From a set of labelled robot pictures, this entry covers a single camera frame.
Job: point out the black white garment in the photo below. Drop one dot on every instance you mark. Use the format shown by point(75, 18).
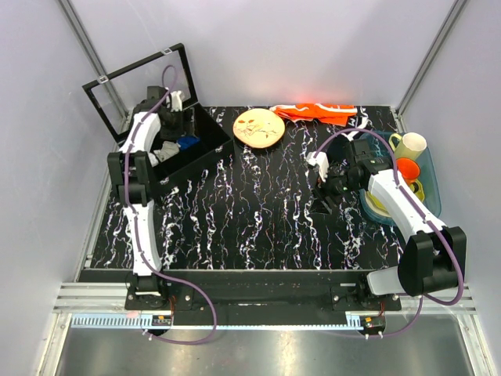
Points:
point(335, 151)

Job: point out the orange mug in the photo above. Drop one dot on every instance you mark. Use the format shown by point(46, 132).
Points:
point(408, 168)

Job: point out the cream yellow mug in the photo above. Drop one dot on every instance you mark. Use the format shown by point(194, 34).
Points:
point(409, 145)

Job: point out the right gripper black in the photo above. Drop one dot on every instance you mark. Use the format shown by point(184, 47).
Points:
point(323, 190)

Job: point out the teal transparent plastic bin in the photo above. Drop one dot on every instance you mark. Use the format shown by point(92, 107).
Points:
point(427, 177)

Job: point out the grey rolled sock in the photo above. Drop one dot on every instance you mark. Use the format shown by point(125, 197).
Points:
point(168, 150)

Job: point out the yellow green dotted plate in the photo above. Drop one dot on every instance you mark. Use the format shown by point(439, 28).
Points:
point(376, 207)

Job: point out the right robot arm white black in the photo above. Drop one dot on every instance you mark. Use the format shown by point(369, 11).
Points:
point(434, 254)

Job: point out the black compartment box with lid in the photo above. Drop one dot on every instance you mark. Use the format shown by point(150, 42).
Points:
point(170, 68)

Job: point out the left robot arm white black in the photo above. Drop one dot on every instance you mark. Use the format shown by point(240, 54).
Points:
point(136, 187)

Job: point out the white rolled sock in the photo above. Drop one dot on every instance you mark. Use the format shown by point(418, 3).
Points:
point(153, 159)

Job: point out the blue white underwear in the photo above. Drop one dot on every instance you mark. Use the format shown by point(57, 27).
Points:
point(185, 142)

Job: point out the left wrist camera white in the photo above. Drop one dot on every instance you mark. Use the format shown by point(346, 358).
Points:
point(175, 101)

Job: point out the orange white garment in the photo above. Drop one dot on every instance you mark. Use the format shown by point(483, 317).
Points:
point(330, 114)

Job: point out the round wooden plate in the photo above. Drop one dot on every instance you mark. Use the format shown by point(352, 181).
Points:
point(259, 128)

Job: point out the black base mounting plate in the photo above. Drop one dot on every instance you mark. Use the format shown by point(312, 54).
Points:
point(258, 298)

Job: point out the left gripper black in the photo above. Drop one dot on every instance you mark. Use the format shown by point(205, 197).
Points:
point(182, 128)

